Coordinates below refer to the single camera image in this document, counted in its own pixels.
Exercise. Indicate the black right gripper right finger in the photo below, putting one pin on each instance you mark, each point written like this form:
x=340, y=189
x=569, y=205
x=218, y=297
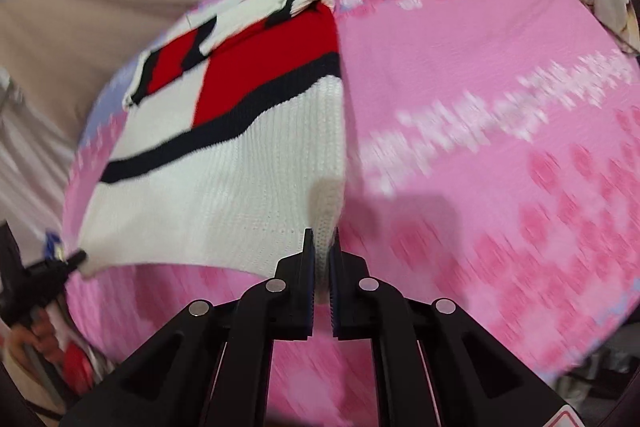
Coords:
x=434, y=365

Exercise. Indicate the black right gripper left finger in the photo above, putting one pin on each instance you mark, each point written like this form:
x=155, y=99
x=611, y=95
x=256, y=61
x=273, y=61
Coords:
x=209, y=365

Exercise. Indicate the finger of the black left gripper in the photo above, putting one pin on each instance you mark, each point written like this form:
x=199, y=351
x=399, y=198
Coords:
x=55, y=269

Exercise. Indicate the white red knitted sweater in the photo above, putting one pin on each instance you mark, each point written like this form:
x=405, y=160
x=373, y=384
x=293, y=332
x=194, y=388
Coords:
x=234, y=143

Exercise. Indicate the person's hand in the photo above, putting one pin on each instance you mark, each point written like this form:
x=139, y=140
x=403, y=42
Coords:
x=41, y=336

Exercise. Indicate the blue small box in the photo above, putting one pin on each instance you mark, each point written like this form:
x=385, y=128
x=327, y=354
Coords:
x=53, y=247

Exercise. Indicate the silvery satin curtain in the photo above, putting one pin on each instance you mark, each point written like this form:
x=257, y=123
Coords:
x=35, y=159

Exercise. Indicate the pink floral bed sheet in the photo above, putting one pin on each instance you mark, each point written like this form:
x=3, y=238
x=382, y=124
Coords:
x=493, y=159

